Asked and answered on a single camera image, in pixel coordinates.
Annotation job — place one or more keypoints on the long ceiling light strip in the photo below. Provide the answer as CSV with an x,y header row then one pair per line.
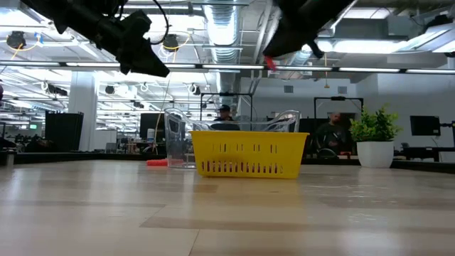
x,y
227,67

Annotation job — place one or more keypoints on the person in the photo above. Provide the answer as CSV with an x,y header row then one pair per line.
x,y
330,135
224,121

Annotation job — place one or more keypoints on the black monitor on arm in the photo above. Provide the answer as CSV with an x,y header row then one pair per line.
x,y
424,125

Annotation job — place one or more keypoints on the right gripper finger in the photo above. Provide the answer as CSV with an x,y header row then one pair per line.
x,y
284,44

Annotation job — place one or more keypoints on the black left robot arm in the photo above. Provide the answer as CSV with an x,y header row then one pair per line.
x,y
71,17

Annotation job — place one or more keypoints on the white column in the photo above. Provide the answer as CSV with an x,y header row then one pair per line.
x,y
83,106

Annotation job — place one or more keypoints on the clear plastic bin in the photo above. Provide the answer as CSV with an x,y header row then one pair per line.
x,y
177,142

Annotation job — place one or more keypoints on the green plant in white pot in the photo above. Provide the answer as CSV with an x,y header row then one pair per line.
x,y
375,142

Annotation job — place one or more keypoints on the black aluminium rig frame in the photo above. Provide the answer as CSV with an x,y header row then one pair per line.
x,y
71,157

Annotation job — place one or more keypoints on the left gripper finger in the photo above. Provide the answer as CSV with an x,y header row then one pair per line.
x,y
142,62

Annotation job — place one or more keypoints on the yellow slotted plastic basket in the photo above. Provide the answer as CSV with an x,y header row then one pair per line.
x,y
249,153

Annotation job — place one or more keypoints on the black monitor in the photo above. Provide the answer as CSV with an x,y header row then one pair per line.
x,y
153,124

